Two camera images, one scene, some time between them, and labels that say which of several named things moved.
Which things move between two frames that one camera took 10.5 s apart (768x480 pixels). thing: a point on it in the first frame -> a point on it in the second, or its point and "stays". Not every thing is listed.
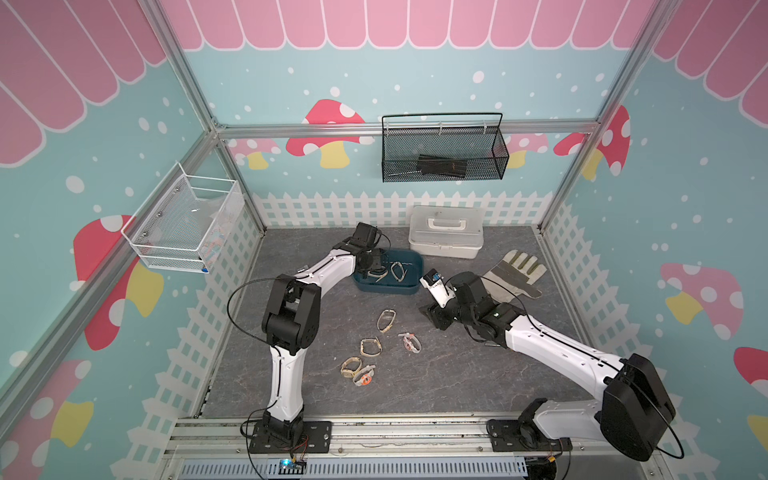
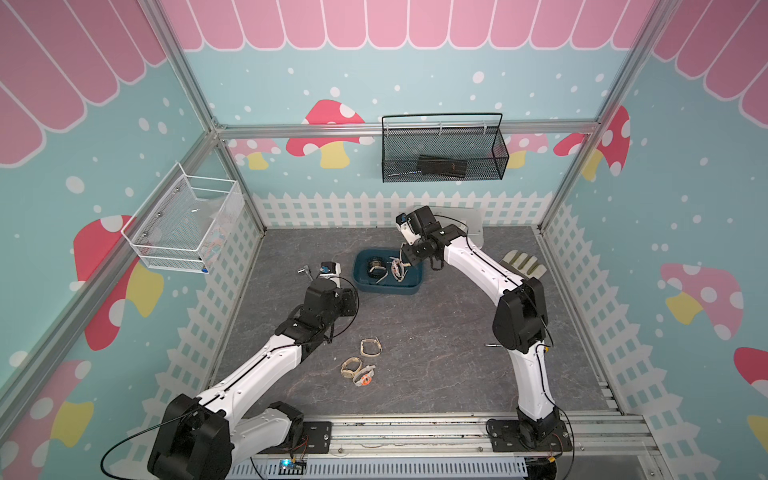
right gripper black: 434,312 -> 406,249
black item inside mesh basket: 450,166 stays
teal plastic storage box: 404,276 stays
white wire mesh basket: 183,224 stays
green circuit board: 286,466 stays
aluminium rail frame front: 240,437 stays
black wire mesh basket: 434,147 stays
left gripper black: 376,259 -> 350,300
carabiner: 411,342 -> 396,269
